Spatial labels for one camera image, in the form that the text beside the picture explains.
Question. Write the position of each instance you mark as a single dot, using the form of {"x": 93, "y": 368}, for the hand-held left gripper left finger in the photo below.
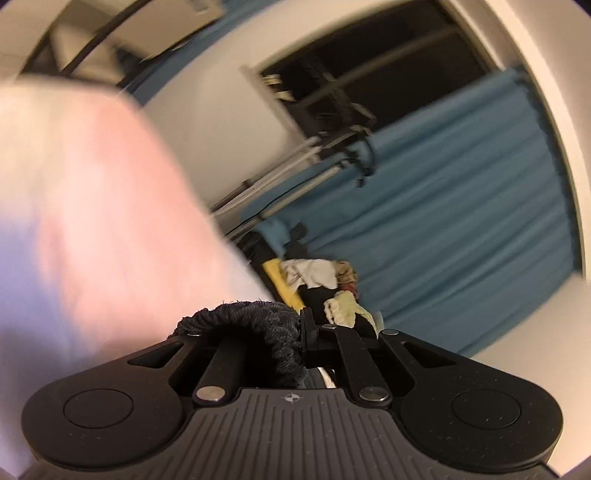
{"x": 221, "y": 364}

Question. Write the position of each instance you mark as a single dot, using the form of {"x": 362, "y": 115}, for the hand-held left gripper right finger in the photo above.
{"x": 318, "y": 344}

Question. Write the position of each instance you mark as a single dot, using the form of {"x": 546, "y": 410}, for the black knit garment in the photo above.
{"x": 258, "y": 332}

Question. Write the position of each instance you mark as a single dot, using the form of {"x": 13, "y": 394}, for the pile of black clothes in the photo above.
{"x": 316, "y": 300}

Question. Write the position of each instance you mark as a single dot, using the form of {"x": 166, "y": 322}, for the cream knit garment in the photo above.
{"x": 341, "y": 309}

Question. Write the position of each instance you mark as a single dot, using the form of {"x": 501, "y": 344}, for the white cloth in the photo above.
{"x": 314, "y": 272}

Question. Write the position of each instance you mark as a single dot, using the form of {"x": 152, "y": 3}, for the yellow towel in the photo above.
{"x": 281, "y": 281}

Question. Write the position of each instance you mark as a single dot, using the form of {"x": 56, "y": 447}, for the brown cloth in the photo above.
{"x": 346, "y": 273}

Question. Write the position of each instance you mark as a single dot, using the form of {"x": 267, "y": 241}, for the dark grey cloth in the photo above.
{"x": 299, "y": 231}

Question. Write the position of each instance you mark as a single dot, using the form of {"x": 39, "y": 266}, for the black sofa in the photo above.
{"x": 254, "y": 249}

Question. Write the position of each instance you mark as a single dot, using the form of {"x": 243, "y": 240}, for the blue folded cloth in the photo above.
{"x": 272, "y": 235}

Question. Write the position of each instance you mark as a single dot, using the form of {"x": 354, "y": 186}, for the garment steamer stand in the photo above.
{"x": 323, "y": 147}

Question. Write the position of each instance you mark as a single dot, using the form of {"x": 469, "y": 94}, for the wide blue curtain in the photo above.
{"x": 461, "y": 207}

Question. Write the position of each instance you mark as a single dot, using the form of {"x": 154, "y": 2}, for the pink white bed blanket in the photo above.
{"x": 92, "y": 207}

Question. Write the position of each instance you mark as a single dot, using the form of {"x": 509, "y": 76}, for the dark window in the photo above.
{"x": 392, "y": 60}

